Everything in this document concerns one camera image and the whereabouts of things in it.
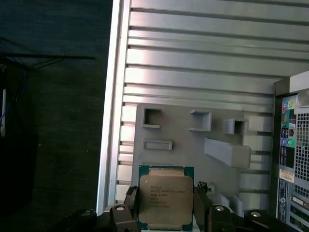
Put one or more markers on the silver CPU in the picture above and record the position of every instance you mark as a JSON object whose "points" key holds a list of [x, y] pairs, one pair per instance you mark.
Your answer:
{"points": [[166, 193]]}

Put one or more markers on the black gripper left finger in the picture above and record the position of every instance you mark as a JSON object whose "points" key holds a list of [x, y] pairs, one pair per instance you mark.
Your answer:
{"points": [[120, 217]]}

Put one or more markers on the black PC case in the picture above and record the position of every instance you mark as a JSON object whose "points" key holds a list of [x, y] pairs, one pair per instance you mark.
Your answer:
{"points": [[299, 145]]}

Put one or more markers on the grey parts rack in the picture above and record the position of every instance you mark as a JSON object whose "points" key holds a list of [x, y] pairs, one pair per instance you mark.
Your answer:
{"points": [[183, 154]]}

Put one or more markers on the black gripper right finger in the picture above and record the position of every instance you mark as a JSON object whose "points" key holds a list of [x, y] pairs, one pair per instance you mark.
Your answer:
{"points": [[201, 207]]}

